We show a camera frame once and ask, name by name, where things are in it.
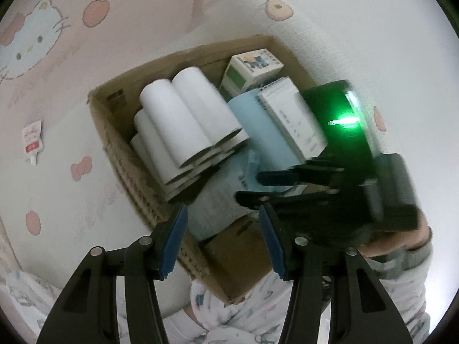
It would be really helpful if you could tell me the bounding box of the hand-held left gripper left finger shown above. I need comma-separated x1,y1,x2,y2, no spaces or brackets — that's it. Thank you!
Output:
36,204,189,344

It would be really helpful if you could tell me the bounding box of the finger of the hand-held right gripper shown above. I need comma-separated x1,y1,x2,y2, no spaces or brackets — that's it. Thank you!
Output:
235,186,341,223
256,165,347,189

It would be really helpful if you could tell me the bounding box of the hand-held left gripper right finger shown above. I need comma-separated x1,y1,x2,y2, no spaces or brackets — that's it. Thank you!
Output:
258,204,415,344

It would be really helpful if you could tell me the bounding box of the brown cardboard box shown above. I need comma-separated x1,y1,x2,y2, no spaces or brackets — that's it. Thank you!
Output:
88,35,323,307

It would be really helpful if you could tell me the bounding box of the light blue wet wipes pack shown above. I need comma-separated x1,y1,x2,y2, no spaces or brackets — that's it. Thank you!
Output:
186,150,266,241

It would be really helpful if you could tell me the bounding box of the person's right forearm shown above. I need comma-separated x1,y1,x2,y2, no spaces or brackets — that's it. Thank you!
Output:
366,240,433,284

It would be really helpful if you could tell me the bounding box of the person's right hand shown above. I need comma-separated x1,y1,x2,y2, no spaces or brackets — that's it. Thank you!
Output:
359,218,433,259

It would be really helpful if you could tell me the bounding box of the white flat box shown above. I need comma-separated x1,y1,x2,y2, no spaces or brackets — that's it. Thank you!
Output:
256,78,328,162

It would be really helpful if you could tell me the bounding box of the light blue paper roll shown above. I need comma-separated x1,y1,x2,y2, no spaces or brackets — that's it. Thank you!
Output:
227,91,305,173

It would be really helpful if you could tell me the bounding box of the white peach print bolster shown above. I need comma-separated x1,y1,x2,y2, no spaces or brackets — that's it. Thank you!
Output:
194,0,395,158

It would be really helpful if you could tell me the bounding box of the green and white carton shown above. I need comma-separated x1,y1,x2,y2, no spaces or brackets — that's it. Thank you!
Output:
219,48,285,97

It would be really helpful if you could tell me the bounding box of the pink cat print mat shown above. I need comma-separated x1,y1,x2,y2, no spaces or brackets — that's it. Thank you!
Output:
0,0,223,294

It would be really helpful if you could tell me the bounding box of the red and white sachet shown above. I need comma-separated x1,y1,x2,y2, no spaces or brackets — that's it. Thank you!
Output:
22,121,44,165

